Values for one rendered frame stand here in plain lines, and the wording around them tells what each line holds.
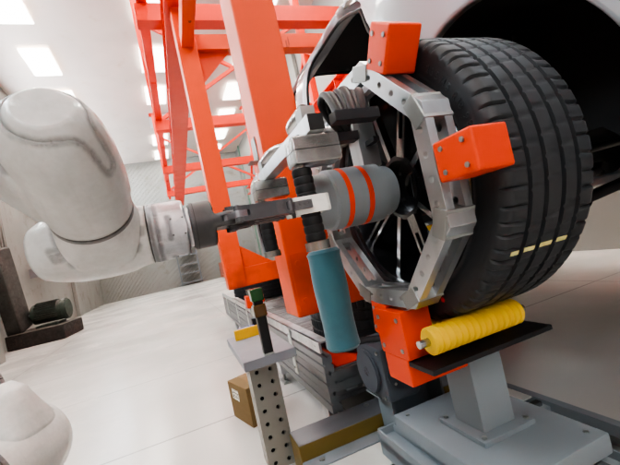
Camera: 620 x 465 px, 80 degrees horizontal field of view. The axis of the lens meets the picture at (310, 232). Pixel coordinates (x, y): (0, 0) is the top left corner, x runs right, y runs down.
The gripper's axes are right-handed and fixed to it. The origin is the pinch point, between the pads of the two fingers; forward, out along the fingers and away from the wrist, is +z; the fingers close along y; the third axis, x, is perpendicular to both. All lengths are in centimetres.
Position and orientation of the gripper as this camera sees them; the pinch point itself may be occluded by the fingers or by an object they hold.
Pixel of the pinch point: (307, 206)
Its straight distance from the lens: 65.9
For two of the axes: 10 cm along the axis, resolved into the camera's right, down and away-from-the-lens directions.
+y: 3.2, -1.0, -9.4
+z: 9.2, -1.9, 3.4
